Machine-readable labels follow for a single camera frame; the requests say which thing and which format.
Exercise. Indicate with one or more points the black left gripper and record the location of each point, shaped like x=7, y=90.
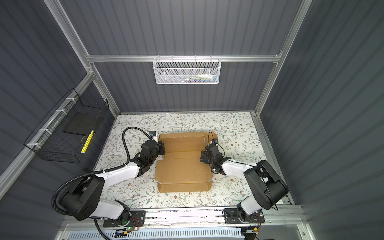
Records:
x=161, y=148

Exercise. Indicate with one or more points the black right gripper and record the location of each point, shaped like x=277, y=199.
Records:
x=204, y=157

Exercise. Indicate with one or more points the brown cardboard box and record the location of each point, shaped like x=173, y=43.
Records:
x=181, y=169

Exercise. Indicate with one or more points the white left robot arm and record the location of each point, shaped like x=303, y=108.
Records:
x=80, y=197

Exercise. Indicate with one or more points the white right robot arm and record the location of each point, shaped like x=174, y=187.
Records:
x=266, y=185

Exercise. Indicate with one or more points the items in white basket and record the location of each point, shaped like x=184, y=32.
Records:
x=205, y=78

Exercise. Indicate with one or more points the yellow marker pen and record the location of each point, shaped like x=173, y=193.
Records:
x=88, y=141

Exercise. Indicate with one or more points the white wire mesh basket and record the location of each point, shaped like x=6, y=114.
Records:
x=168, y=73

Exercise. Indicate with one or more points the white vented cable duct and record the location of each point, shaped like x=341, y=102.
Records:
x=222, y=233

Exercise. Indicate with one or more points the black wire mesh basket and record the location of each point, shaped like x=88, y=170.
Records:
x=62, y=136

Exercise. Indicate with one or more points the aluminium horizontal frame bar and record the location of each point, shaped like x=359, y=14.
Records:
x=183, y=58

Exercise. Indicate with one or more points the aluminium right corner post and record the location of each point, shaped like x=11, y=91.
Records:
x=286, y=47

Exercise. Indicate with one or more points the aluminium frame corner post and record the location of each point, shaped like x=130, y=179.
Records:
x=65, y=24

